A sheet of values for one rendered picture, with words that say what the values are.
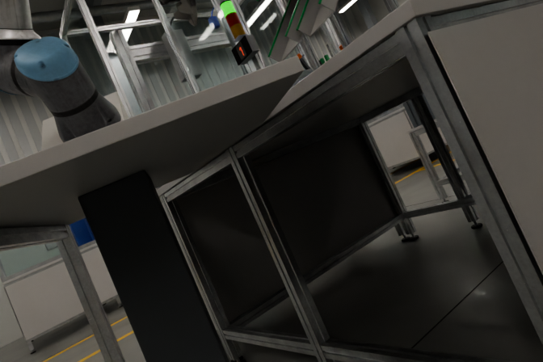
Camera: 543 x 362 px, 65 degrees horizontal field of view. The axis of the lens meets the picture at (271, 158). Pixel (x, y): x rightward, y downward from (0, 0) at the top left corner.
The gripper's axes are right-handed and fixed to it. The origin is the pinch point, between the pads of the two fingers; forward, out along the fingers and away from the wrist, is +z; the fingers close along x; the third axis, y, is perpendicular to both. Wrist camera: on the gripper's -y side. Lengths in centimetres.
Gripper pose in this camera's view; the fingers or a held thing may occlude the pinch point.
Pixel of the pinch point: (195, 21)
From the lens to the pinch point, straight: 140.2
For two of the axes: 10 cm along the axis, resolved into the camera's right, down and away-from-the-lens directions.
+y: -7.6, 3.1, -5.7
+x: 5.0, -2.7, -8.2
